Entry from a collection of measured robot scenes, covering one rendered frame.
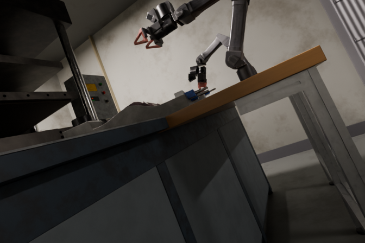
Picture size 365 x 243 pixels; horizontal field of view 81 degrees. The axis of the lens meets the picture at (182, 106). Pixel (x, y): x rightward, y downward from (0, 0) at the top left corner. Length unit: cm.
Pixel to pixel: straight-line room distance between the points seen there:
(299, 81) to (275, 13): 231
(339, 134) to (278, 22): 232
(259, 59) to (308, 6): 73
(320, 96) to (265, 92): 13
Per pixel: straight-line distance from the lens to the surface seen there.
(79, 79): 169
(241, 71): 87
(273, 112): 275
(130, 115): 81
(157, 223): 61
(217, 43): 158
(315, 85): 62
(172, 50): 312
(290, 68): 59
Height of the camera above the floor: 73
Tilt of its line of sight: 6 degrees up
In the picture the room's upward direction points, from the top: 23 degrees counter-clockwise
